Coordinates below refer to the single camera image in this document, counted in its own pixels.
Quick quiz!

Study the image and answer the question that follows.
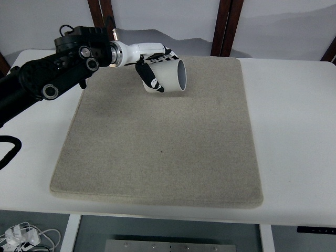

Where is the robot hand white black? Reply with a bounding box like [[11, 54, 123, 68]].
[[119, 41, 180, 93]]

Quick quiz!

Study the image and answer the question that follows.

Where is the white cup with handle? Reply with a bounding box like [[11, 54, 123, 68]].
[[141, 59, 187, 94]]

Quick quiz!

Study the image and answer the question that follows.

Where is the grey felt mat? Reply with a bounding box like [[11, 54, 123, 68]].
[[49, 54, 264, 209]]

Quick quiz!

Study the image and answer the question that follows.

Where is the grey metal plate with screws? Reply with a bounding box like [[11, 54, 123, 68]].
[[104, 238, 237, 252]]

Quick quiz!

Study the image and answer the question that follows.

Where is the white table leg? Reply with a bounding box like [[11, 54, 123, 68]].
[[258, 224, 276, 252], [59, 214, 82, 252]]

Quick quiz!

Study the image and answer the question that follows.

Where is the white power adapter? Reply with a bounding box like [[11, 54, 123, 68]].
[[4, 225, 42, 247]]

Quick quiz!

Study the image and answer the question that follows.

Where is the black table control panel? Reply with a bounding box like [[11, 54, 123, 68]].
[[297, 226, 336, 233]]

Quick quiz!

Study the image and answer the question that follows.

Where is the brown wooden screen frame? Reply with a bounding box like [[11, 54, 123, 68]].
[[320, 39, 336, 64], [87, 0, 121, 43], [210, 0, 245, 57], [0, 51, 12, 77]]

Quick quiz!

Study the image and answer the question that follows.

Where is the white cable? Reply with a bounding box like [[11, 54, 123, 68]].
[[0, 222, 61, 250]]

